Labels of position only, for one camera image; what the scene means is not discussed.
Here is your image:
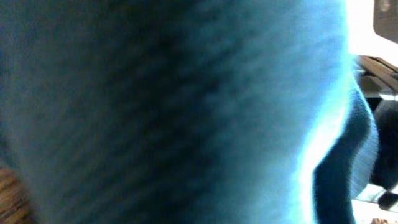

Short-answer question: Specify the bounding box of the blue polo shirt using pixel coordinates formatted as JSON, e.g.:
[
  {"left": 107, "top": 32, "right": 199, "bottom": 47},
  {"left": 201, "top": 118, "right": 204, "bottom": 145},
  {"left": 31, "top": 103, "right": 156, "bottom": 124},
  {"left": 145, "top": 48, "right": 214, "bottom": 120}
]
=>
[{"left": 1, "top": 0, "right": 378, "bottom": 223}]

